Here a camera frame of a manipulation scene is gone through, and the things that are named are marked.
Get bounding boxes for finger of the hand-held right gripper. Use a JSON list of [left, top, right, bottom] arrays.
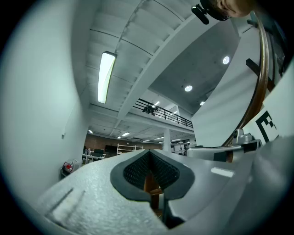
[[186, 144, 242, 162]]

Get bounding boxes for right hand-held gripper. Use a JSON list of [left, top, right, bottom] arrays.
[[231, 75, 294, 152]]

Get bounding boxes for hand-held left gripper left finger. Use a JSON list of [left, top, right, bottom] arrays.
[[37, 149, 171, 235]]

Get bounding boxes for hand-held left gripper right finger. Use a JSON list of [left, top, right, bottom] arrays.
[[149, 149, 254, 230]]

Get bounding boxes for white column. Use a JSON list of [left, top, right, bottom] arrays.
[[163, 128, 172, 153]]

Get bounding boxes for black mezzanine railing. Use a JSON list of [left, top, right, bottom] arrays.
[[132, 98, 194, 129]]

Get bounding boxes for white shelf rack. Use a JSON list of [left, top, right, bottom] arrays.
[[116, 142, 144, 157]]

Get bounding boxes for person's head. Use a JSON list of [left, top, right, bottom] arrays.
[[199, 0, 250, 22]]

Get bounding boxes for long ceiling light fixture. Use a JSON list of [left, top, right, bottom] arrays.
[[97, 50, 117, 104]]

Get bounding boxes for brown wooden frame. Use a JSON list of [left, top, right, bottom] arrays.
[[143, 171, 166, 217]]

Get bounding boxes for black head-mounted camera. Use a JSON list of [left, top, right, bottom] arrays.
[[191, 4, 210, 25]]

